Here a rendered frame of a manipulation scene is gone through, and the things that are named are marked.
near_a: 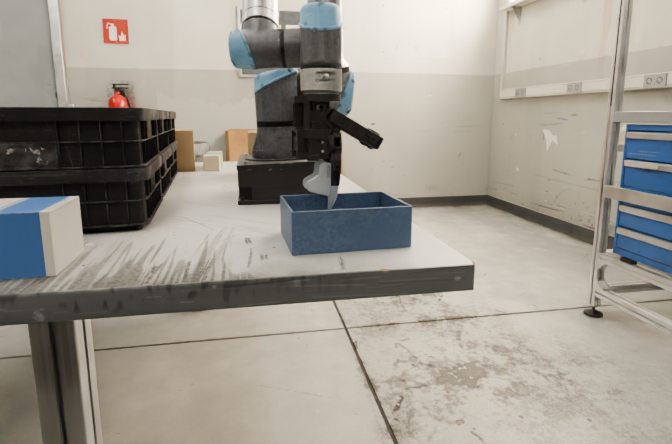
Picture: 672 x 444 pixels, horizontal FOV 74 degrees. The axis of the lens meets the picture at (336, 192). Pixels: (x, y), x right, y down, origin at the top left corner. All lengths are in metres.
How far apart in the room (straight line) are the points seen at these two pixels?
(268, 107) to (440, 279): 0.68
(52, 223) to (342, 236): 0.41
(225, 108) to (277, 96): 3.08
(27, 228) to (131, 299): 0.17
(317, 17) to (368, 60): 3.60
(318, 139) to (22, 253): 0.47
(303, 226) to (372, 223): 0.11
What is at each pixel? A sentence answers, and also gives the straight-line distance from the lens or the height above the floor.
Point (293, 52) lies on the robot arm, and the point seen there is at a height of 1.04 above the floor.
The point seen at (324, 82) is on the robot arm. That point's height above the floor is 0.97.
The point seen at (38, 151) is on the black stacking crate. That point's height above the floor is 0.85.
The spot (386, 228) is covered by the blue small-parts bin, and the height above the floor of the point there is 0.73.
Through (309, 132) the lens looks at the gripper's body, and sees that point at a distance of 0.79.
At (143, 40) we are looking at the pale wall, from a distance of 4.37.
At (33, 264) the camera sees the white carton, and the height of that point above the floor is 0.72.
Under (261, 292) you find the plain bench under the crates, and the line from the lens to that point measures 0.62.
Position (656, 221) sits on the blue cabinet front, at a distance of 2.15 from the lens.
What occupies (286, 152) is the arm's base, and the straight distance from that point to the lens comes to 1.16.
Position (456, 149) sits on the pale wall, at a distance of 4.70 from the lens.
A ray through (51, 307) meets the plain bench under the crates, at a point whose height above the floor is 0.68.
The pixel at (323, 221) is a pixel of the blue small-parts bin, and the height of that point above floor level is 0.75.
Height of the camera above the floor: 0.92
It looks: 10 degrees down
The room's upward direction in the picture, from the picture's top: straight up
